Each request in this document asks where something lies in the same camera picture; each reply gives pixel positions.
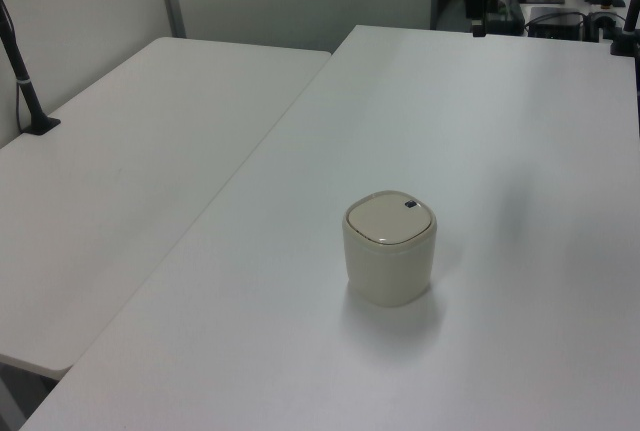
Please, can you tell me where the beige lidded trash bin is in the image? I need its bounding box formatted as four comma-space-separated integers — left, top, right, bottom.
342, 189, 439, 308

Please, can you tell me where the black electronics box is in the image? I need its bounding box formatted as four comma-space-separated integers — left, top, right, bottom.
525, 5, 587, 40

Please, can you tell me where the white side table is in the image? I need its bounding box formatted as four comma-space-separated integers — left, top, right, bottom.
0, 36, 334, 373

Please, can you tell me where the black clamped camera pole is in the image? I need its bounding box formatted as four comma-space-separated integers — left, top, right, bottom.
608, 0, 640, 57

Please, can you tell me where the black camera pole with zip tie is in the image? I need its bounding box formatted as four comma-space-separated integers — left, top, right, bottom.
0, 0, 62, 136

